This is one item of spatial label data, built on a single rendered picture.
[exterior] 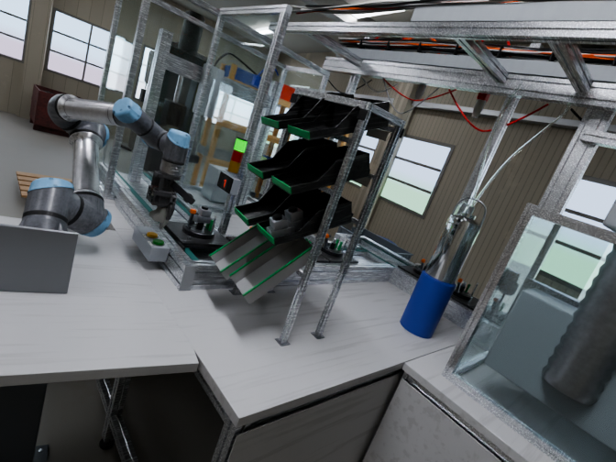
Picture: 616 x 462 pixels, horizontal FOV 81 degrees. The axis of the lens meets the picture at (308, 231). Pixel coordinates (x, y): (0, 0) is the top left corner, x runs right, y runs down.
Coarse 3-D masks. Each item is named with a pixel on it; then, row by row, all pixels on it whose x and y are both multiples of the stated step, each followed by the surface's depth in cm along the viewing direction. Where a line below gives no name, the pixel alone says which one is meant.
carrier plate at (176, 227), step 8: (168, 224) 157; (176, 224) 160; (176, 232) 151; (216, 232) 168; (176, 240) 147; (184, 240) 145; (192, 240) 148; (200, 240) 151; (208, 240) 154; (216, 240) 158; (224, 240) 161
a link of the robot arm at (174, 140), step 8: (168, 136) 122; (176, 136) 122; (184, 136) 123; (160, 144) 124; (168, 144) 123; (176, 144) 122; (184, 144) 124; (168, 152) 123; (176, 152) 123; (184, 152) 125; (168, 160) 124; (176, 160) 124; (184, 160) 127
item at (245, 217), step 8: (272, 192) 131; (280, 192) 132; (304, 192) 122; (312, 192) 124; (264, 200) 130; (272, 200) 132; (280, 200) 134; (288, 200) 120; (296, 200) 122; (240, 208) 127; (248, 208) 128; (256, 208) 129; (264, 208) 128; (272, 208) 128; (280, 208) 120; (240, 216) 121; (248, 216) 123; (256, 216) 122; (264, 216) 118; (248, 224) 116; (256, 224) 118
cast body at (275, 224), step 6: (276, 216) 107; (282, 216) 109; (270, 222) 109; (276, 222) 106; (282, 222) 107; (270, 228) 109; (276, 228) 107; (282, 228) 108; (288, 228) 109; (294, 228) 112; (270, 234) 107; (276, 234) 108; (282, 234) 109
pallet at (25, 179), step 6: (18, 174) 396; (24, 174) 401; (30, 174) 408; (36, 174) 414; (18, 180) 384; (24, 180) 387; (30, 180) 392; (66, 180) 431; (24, 186) 369; (24, 192) 353
